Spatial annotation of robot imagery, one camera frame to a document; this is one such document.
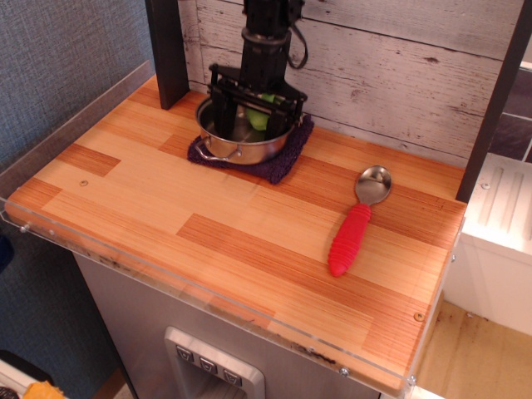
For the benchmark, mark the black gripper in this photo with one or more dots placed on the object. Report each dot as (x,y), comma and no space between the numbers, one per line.
(262,70)

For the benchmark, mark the green toy squash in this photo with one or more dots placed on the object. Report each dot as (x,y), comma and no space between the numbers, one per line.
(258,119)

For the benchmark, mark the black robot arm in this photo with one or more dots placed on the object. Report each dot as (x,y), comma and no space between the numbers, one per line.
(273,22)

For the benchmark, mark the stainless steel pot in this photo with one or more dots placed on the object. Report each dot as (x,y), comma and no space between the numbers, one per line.
(244,145)

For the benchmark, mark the purple knitted cloth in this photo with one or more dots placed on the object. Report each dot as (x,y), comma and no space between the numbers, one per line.
(273,170)

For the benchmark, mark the clear acrylic edge guard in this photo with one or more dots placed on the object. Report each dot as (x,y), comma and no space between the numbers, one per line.
(262,265)

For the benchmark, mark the grey toy fridge cabinet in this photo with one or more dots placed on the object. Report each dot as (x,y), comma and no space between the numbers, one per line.
(137,315)

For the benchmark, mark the silver dispenser panel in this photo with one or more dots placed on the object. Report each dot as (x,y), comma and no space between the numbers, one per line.
(204,371)

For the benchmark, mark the white toy sink unit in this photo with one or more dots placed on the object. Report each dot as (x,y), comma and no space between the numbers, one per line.
(490,275)

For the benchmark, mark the yellow object bottom left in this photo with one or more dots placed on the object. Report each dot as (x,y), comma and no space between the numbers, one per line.
(36,390)

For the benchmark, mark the red-handled metal spoon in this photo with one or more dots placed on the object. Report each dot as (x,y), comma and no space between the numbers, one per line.
(373,186)

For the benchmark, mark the dark right post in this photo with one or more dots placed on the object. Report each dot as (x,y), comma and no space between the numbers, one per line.
(508,72)

